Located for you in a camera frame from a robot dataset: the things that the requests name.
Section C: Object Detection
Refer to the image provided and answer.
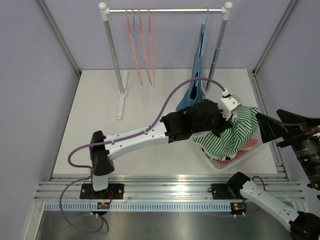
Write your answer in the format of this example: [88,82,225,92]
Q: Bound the light blue wire hanger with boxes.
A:
[130,8,149,81]

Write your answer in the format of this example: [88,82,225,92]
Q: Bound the green white striped tank top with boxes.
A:
[191,105,261,161]

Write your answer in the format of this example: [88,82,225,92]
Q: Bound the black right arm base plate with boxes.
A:
[210,183,243,200]

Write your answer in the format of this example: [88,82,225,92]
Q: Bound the white slotted cable duct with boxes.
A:
[44,201,231,212]

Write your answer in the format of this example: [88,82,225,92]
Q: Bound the white silver clothes rack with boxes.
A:
[98,1,233,120]

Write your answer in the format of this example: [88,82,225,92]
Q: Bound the red white striped tank top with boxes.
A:
[218,138,258,165]

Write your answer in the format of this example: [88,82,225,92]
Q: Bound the blue tank top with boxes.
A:
[176,24,206,111]

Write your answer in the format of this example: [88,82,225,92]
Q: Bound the pink wire hanger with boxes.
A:
[124,8,143,86]
[147,7,155,87]
[137,8,153,85]

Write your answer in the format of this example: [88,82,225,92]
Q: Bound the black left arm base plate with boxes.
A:
[79,183,124,200]

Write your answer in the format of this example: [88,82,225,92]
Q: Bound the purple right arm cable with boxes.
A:
[251,175,268,193]

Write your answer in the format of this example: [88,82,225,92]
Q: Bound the aluminium mounting rail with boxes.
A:
[33,162,307,202]

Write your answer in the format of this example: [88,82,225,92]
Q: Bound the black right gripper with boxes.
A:
[255,108,320,187]

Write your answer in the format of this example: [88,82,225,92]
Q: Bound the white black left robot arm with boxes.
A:
[89,96,240,199]

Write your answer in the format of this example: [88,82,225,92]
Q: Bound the white plastic basket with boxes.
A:
[199,109,268,173]

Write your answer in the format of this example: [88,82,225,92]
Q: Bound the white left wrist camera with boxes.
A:
[218,88,242,121]

